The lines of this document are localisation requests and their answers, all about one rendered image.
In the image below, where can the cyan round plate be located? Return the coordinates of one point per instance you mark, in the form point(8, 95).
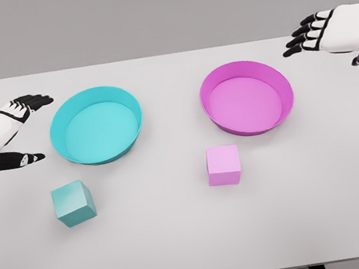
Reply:
point(97, 124)

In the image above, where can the pink cube block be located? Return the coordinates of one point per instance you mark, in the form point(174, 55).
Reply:
point(223, 165)

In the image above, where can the magenta round plate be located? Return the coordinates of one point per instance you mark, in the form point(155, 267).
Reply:
point(246, 97)

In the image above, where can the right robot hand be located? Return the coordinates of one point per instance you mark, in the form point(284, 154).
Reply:
point(349, 28)

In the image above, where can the teal cube block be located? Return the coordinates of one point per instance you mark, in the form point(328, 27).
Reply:
point(73, 202)

